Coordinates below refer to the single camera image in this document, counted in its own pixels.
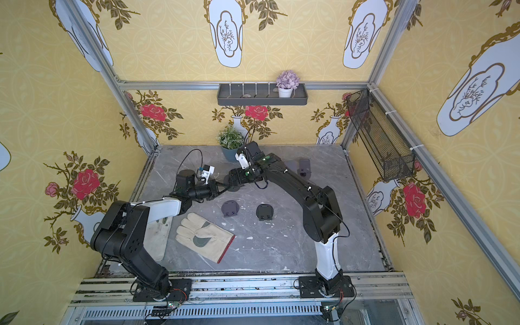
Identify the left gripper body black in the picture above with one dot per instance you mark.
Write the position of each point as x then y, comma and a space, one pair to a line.
215, 189

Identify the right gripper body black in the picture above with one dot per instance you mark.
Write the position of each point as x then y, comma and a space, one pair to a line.
233, 177

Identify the dark phone stand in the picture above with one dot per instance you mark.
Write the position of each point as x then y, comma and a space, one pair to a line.
265, 212
231, 187

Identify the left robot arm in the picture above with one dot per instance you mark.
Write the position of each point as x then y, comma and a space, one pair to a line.
121, 233

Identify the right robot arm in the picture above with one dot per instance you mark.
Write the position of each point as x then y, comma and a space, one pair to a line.
322, 217

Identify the green plant blue pot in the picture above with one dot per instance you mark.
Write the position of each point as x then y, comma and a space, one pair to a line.
230, 140

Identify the beige work glove right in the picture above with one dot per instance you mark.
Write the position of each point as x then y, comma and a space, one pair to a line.
203, 237

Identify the purple flower white pot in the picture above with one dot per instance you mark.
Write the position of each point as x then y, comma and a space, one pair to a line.
287, 82

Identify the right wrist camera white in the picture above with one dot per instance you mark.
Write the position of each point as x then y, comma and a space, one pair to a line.
242, 158

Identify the grey wall shelf tray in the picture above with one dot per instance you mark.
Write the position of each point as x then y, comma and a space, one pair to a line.
258, 93

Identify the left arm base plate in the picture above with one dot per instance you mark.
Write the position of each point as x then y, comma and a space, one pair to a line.
173, 290

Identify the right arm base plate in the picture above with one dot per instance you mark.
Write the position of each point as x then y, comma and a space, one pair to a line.
318, 287

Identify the black wire mesh basket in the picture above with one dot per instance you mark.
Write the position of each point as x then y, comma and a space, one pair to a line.
385, 144

